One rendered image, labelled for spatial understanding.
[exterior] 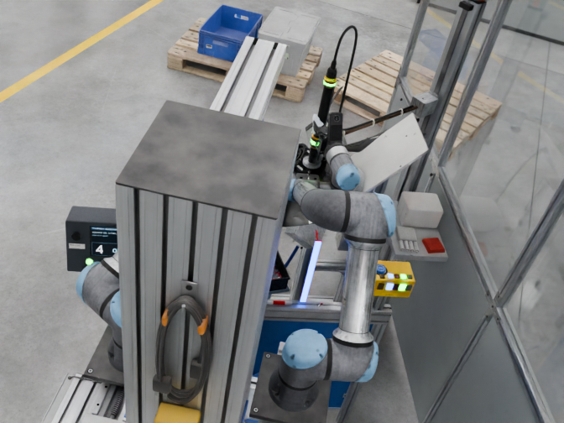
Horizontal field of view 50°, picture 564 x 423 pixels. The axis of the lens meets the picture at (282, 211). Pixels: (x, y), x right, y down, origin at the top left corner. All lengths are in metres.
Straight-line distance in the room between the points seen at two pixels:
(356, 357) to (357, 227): 0.36
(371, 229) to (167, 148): 0.79
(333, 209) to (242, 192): 0.71
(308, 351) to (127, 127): 3.21
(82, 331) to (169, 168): 2.40
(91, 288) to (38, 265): 1.82
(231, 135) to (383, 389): 2.38
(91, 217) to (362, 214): 0.89
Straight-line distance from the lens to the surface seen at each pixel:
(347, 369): 1.73
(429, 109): 2.68
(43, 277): 3.57
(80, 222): 2.01
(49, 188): 4.11
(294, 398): 1.81
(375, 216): 1.63
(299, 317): 2.36
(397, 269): 2.26
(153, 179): 0.93
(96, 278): 1.83
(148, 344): 1.19
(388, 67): 5.69
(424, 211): 2.74
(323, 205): 1.62
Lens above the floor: 2.62
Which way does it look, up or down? 41 degrees down
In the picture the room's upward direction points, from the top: 11 degrees clockwise
